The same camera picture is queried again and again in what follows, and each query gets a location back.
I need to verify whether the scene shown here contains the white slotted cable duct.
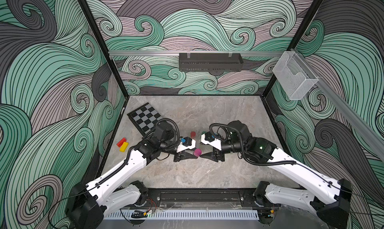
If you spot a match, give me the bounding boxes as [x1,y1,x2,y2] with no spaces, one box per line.
[104,209,260,221]

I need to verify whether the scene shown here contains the clear plastic wall holder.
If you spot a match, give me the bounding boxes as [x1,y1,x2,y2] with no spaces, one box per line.
[273,51,319,100]

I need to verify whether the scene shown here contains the red block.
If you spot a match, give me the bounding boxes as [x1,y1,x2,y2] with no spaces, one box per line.
[117,138,126,148]

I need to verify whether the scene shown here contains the black white chessboard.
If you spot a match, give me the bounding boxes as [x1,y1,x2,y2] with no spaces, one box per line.
[127,103,163,136]

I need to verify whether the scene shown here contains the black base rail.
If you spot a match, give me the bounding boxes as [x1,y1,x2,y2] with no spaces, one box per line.
[119,187,319,205]

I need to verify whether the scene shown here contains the purple paint jar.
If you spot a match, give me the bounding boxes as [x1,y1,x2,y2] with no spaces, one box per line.
[193,149,202,158]

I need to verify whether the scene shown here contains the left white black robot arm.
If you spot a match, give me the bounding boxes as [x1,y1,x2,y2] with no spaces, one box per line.
[65,119,197,229]

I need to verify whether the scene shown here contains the black wall tray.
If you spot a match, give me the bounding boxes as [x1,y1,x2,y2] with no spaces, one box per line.
[179,52,244,75]

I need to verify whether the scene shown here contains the yellow block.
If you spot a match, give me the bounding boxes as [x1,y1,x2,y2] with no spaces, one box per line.
[120,142,129,153]

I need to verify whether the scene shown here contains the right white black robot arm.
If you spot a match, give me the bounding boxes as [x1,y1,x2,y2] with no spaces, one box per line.
[201,121,384,229]

